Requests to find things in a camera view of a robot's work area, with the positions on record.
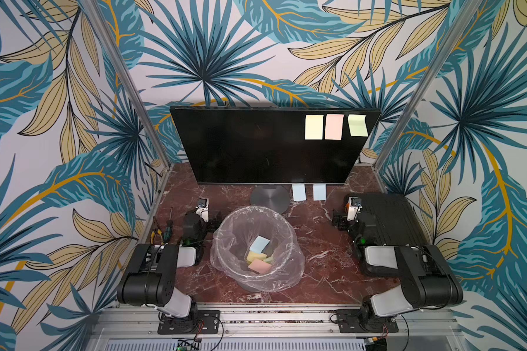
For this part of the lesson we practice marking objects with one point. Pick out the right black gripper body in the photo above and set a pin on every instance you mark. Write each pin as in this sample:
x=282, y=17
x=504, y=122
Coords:
x=346, y=220

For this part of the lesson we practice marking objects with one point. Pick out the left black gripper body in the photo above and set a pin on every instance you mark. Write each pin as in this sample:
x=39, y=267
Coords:
x=210, y=226

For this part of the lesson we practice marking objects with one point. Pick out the blue sticky note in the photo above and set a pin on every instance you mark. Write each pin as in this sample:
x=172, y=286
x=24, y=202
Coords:
x=299, y=192
x=319, y=192
x=259, y=244

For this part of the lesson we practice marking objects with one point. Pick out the green sticky note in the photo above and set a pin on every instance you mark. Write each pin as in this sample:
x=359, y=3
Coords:
x=357, y=125

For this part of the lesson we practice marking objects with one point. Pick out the yellow sticky note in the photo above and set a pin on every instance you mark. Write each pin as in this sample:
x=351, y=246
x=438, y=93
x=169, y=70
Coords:
x=255, y=256
x=314, y=127

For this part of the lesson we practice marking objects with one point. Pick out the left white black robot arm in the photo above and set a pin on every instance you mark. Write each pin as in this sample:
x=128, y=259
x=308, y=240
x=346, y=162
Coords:
x=150, y=276

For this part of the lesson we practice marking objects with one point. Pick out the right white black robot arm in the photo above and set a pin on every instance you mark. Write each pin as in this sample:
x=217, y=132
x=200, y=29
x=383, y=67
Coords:
x=425, y=279

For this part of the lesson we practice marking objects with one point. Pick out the yellow sticky note in bin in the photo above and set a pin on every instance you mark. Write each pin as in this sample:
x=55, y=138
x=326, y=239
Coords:
x=255, y=256

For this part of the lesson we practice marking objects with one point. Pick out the blue sticky note in bin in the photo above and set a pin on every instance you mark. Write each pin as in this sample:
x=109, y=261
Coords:
x=259, y=244

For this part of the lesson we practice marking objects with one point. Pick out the grey round monitor stand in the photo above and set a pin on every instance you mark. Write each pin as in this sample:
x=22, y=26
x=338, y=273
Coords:
x=272, y=197

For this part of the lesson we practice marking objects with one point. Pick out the black computer monitor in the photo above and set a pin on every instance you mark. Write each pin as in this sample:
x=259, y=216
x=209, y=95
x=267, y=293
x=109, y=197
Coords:
x=266, y=145

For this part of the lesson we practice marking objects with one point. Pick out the black plastic tool case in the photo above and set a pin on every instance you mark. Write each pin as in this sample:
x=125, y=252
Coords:
x=385, y=220

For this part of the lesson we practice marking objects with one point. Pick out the clear plastic bin liner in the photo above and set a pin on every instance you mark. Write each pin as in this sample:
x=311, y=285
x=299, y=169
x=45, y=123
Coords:
x=285, y=263

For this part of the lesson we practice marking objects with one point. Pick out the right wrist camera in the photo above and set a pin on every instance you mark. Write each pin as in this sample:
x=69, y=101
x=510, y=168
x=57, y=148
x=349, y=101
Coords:
x=354, y=207

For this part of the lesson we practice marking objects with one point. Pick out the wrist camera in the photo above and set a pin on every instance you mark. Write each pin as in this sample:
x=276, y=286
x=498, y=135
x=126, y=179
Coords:
x=202, y=207
x=354, y=207

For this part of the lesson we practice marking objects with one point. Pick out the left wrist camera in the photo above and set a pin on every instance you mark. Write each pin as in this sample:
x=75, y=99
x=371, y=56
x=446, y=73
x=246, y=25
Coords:
x=202, y=207

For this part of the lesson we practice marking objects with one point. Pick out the green handled screwdriver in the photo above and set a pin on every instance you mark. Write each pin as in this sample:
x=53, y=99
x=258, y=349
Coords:
x=168, y=232

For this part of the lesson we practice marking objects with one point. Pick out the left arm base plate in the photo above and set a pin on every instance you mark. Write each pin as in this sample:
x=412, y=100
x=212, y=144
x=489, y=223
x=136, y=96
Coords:
x=203, y=322

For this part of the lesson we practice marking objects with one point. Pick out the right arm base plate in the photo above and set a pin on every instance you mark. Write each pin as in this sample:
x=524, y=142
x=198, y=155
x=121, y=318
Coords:
x=361, y=321

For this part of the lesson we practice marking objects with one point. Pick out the aluminium front rail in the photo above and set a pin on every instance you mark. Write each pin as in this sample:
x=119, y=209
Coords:
x=270, y=320

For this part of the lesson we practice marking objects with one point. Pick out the left aluminium frame post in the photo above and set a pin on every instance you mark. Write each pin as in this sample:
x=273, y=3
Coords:
x=104, y=35

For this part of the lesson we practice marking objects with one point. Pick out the aluminium frame post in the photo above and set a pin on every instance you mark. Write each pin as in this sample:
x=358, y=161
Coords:
x=466, y=13
x=104, y=35

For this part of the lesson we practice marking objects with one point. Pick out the right aluminium frame post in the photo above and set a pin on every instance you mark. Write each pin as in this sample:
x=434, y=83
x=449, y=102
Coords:
x=466, y=13

